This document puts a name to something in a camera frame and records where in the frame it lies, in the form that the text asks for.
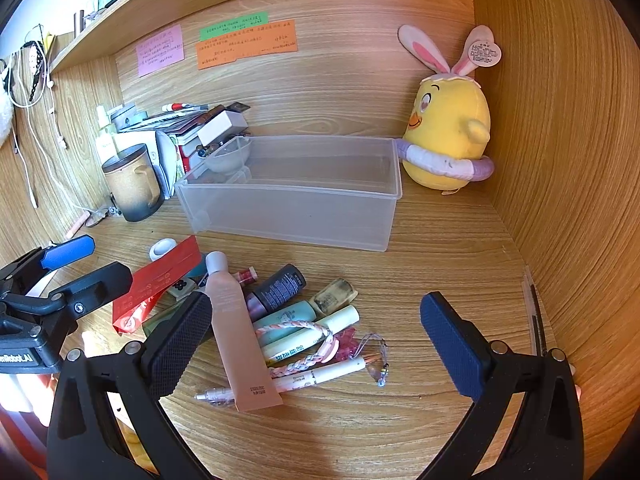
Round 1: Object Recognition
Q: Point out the green round jar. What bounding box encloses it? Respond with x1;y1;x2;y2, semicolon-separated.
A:
142;305;173;338

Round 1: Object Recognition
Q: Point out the brown ceramic mug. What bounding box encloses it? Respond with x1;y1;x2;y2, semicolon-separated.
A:
101;143;165;223

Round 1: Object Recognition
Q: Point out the pink sticky note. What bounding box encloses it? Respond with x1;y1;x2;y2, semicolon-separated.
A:
136;25;186;78

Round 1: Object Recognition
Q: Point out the white charging cable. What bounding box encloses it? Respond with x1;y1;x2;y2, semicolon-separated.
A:
10;25;68;208

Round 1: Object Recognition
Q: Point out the clear amber small bottle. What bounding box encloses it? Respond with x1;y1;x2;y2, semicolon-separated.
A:
309;277;358;317

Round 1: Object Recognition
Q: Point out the teal cosmetic tube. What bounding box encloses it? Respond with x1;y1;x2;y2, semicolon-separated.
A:
252;302;317;333

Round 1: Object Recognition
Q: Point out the green sticky note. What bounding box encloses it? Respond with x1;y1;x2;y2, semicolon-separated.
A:
199;11;270;42

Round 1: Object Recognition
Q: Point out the black lace band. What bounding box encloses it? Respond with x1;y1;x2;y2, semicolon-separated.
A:
22;37;48;107

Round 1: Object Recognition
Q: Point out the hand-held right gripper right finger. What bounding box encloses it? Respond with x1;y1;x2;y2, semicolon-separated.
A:
419;291;585;480

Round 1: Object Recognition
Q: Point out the yellow chick plush toy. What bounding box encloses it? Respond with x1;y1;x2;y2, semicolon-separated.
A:
397;24;503;195

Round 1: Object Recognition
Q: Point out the pale green cosmetic tube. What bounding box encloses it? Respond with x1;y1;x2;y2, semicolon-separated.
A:
260;305;361;366

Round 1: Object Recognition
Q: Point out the white fluffy cloth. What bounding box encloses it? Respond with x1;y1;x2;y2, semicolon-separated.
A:
0;57;16;148

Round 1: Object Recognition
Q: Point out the small white box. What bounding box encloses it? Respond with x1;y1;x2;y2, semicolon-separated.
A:
197;111;249;146

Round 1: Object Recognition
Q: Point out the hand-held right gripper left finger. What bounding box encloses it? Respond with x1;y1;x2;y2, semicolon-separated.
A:
47;290;221;480

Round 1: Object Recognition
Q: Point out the pink white braided cord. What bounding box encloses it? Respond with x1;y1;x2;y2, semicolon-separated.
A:
255;319;341;378

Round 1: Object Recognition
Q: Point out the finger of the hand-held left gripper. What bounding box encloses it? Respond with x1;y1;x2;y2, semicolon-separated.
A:
0;234;96;295
0;261;135;333

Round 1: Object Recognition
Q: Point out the red paper packet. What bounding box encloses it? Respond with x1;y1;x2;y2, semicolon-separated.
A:
112;236;202;333

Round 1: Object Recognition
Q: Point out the black pen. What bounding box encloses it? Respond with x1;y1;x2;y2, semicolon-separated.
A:
522;265;548;358

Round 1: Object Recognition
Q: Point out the pink pen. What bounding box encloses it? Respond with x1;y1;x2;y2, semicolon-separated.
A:
65;212;91;239

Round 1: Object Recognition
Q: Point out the orange sticky note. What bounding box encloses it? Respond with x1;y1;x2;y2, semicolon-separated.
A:
196;20;299;71

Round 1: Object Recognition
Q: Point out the person's red clothing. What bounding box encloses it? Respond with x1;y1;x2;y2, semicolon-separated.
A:
0;407;48;480

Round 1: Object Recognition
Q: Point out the stack of books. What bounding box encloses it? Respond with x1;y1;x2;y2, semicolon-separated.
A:
112;102;251;176

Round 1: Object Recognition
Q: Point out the clear measuring cup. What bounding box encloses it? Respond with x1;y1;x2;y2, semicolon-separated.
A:
199;136;252;173

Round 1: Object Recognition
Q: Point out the white spray bottle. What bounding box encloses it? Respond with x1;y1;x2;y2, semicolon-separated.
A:
95;105;118;161

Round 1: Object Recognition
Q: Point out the white tape roll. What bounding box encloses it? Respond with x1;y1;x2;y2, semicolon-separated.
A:
150;238;177;262

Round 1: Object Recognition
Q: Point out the white notebook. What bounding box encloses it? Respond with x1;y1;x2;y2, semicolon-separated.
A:
155;130;182;197

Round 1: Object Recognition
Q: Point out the purple cosmetic bottle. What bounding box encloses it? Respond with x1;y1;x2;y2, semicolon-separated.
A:
246;263;307;317

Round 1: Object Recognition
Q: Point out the clear plastic storage box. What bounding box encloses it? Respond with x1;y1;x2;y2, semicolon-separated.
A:
174;135;404;252

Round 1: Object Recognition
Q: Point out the pink bead charm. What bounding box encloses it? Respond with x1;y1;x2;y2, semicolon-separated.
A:
331;326;392;389

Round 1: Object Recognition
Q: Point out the pink cream tube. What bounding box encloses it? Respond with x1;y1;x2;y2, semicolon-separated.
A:
205;251;283;413

